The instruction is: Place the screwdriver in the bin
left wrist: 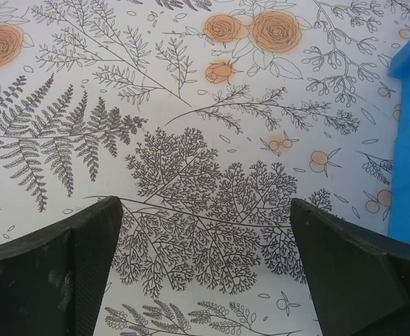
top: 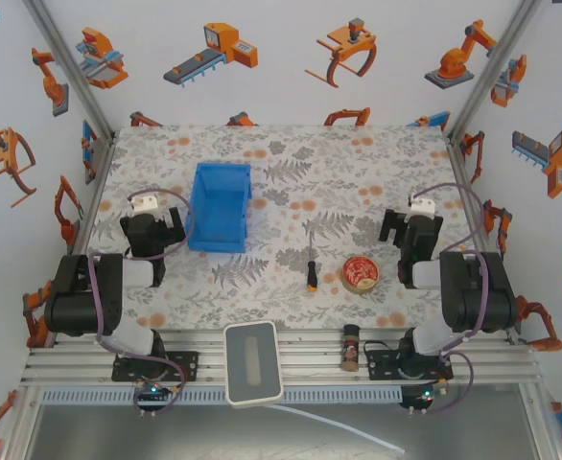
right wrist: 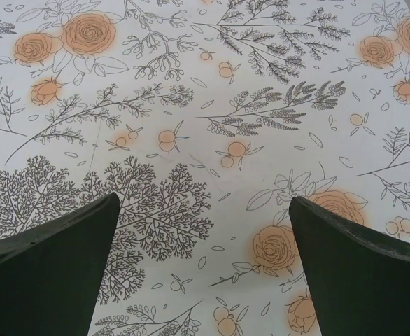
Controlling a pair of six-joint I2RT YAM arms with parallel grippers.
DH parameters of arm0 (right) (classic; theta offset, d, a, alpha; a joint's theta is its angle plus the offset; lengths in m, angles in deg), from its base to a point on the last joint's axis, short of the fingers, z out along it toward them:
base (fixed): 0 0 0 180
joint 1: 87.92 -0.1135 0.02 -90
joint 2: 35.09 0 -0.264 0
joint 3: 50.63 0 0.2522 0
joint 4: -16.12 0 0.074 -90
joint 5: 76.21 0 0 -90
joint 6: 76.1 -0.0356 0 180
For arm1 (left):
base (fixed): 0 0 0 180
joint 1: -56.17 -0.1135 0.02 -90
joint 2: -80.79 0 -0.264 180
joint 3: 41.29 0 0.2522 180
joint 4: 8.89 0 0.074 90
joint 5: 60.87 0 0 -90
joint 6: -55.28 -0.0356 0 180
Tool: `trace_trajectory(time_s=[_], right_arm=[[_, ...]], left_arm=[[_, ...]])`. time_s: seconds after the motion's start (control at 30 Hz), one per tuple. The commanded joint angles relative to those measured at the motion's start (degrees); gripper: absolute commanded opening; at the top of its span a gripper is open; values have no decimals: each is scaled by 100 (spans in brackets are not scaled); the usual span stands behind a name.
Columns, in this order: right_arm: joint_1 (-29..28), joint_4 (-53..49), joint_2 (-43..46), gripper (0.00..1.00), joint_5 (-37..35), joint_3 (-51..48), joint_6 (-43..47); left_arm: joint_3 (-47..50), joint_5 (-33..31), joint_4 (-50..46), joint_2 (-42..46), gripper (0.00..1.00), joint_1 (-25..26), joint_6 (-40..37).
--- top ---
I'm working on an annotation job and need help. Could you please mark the black handled screwdriver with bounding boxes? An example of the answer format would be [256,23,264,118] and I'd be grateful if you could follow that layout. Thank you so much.
[306,230,319,292]

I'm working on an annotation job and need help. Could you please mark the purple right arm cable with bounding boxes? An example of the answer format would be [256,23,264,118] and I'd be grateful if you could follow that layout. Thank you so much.
[363,180,491,409]

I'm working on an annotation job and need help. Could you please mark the white cable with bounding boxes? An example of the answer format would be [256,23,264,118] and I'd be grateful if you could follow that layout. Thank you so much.
[261,403,407,455]

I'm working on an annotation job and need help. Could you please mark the aluminium corner post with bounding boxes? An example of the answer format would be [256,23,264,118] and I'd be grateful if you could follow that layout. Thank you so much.
[445,0,547,141]
[21,0,118,141]

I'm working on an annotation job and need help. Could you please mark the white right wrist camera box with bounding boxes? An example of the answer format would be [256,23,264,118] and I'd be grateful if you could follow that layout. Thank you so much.
[408,194,437,218]

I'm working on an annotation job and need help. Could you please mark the blue plastic bin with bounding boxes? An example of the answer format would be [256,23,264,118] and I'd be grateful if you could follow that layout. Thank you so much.
[185,161,254,254]

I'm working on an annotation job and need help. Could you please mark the white slotted cable duct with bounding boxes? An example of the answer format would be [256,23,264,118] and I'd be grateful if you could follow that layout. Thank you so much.
[38,385,406,405]

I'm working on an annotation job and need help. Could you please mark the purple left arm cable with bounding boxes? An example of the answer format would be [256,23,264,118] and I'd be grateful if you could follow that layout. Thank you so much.
[86,188,190,419]

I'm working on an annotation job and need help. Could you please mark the small brown spice bottle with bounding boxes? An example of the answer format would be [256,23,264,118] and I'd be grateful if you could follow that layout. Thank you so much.
[341,324,361,373]

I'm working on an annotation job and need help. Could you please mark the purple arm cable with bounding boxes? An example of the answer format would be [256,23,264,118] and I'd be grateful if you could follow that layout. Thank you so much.
[86,188,190,419]
[363,180,491,409]

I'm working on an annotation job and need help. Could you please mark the floral patterned table mat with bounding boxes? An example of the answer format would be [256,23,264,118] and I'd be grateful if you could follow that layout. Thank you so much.
[80,125,480,333]

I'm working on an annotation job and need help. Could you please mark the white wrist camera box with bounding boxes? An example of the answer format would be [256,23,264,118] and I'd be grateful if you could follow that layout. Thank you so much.
[129,190,161,215]
[408,194,437,218]

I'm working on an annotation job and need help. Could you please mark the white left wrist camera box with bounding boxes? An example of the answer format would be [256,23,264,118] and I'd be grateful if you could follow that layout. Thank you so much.
[129,190,161,215]

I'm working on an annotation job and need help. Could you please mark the round red and tan tin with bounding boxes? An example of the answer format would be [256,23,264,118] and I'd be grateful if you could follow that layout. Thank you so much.
[340,255,381,292]

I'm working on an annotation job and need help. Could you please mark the white and grey camera unit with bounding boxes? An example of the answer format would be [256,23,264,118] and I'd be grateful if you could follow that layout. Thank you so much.
[222,320,286,409]

